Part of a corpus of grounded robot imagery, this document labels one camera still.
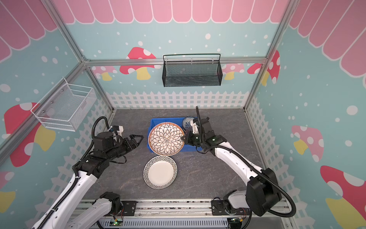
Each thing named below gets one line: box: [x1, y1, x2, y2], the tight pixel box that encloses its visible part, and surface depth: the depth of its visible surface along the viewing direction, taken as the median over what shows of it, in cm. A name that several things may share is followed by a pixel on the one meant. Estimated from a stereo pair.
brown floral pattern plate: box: [147, 121, 185, 157], surface depth 81 cm
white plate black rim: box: [142, 155, 178, 190], surface depth 87 cm
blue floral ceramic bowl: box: [182, 115, 196, 131], surface depth 100 cm
